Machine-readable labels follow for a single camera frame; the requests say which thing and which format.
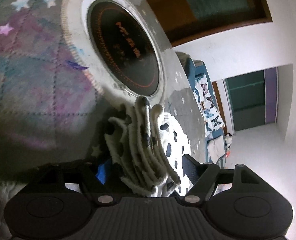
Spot green framed window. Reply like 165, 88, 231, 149
225, 67, 278, 132

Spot white polka dot garment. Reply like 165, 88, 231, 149
105, 96, 192, 197

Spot round induction cooker inset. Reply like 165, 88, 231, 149
61, 0, 166, 105

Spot plush toy on sofa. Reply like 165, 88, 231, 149
225, 133, 233, 148

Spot dark wooden door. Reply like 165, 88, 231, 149
147, 0, 272, 47

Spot butterfly print pillow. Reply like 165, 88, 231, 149
193, 73, 225, 137

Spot blue sofa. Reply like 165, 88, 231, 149
177, 52, 227, 168

